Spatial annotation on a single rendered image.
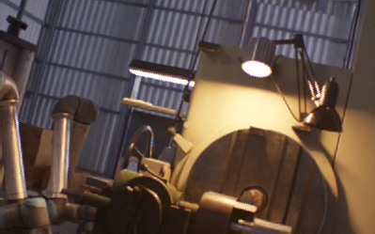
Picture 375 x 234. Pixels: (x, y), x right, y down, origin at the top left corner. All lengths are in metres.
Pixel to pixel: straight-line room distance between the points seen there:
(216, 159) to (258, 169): 0.17
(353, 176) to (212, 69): 0.74
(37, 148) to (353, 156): 8.27
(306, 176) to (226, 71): 0.56
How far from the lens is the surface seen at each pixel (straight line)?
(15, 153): 2.28
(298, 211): 1.98
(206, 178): 2.01
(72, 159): 2.76
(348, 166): 2.09
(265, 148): 1.97
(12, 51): 2.75
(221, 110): 2.12
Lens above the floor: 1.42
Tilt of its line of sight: 4 degrees up
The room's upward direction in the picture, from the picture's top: 14 degrees clockwise
